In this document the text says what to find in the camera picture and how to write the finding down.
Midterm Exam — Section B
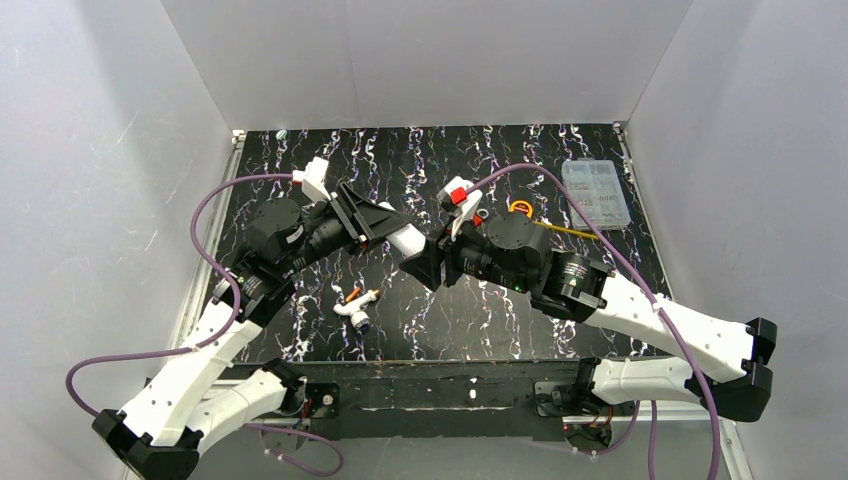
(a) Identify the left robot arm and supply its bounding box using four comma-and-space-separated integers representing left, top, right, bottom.
93, 185, 425, 479

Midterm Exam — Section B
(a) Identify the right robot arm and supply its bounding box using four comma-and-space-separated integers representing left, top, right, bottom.
439, 214, 777, 423

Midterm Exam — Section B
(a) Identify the orange battery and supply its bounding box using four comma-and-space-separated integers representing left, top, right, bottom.
345, 287, 361, 303

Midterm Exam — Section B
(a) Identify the yellow tape measure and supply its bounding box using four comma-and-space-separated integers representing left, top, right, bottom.
509, 200, 534, 218

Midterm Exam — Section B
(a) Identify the white plastic valve fitting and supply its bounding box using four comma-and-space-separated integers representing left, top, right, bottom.
333, 289, 380, 332

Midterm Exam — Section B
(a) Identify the clear plastic screw box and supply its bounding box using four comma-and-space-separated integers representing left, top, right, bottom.
561, 159, 632, 230

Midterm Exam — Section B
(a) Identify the red handled ratchet wrench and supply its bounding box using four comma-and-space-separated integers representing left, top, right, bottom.
472, 208, 490, 224

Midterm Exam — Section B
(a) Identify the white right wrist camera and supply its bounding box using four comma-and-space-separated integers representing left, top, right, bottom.
436, 176, 482, 241

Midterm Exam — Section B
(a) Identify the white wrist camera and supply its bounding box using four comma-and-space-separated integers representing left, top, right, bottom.
292, 157, 331, 202
436, 176, 482, 241

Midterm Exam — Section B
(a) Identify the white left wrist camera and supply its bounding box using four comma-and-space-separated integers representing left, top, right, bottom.
292, 157, 331, 202

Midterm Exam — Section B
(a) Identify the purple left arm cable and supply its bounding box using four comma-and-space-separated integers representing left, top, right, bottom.
64, 173, 346, 478

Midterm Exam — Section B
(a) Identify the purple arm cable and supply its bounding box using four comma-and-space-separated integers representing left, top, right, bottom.
463, 162, 722, 480
64, 173, 346, 478

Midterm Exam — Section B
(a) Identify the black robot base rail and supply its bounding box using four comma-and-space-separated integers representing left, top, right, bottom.
142, 357, 737, 444

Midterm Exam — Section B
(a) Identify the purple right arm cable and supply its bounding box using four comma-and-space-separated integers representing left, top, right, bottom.
463, 162, 722, 480

